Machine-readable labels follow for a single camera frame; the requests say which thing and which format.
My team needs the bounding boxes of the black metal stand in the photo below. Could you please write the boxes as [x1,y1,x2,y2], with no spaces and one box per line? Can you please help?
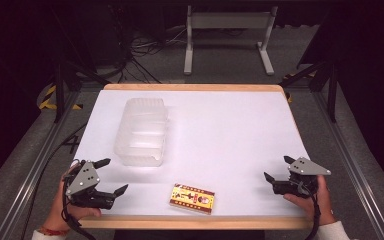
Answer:
[277,59,340,124]
[48,6,112,124]

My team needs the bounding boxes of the aluminium rail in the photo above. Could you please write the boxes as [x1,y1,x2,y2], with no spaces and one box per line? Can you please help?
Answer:
[0,89,82,240]
[312,90,384,240]

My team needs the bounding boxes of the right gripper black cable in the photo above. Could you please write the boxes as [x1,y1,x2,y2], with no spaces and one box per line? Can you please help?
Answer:
[298,184,322,240]

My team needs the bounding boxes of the person's right hand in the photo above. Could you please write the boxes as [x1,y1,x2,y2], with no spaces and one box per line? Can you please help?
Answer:
[283,174,338,227]

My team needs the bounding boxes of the thin black floor cable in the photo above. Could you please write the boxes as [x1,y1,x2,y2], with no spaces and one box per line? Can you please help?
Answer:
[19,122,88,240]

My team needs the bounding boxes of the red string bracelet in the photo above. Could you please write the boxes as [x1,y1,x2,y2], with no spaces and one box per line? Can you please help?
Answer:
[38,226,70,236]

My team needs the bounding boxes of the white metal stand frame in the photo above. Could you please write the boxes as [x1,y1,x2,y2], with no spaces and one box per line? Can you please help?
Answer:
[183,4,279,76]

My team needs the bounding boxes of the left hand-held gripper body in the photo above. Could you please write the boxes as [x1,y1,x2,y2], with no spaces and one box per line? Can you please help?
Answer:
[63,159,117,211]

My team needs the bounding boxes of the clear plastic container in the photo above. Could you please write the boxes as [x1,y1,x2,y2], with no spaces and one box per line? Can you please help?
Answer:
[113,96,170,168]

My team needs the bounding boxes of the yellow and red box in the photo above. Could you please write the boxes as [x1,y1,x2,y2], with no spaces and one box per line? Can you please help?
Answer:
[169,182,216,216]

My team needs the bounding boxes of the person's left hand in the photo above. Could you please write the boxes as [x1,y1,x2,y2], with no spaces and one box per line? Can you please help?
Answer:
[42,171,103,234]

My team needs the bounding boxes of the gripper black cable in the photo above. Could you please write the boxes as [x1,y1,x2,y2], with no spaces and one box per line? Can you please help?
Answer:
[298,184,322,240]
[61,173,97,240]

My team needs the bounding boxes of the yellow and black hazard tape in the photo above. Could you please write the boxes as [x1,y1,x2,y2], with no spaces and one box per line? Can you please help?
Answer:
[38,84,84,111]
[281,71,318,104]

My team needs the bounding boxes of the person's dark clothing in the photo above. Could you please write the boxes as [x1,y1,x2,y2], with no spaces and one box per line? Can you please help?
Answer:
[113,229,266,240]

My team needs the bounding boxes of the bundle of floor cables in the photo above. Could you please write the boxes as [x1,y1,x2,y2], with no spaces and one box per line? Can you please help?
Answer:
[111,24,188,84]

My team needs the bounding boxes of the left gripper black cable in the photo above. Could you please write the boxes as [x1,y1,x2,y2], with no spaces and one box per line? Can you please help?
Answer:
[61,173,97,240]

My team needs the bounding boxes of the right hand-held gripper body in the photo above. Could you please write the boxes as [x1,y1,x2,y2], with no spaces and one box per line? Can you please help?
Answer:
[272,156,332,200]

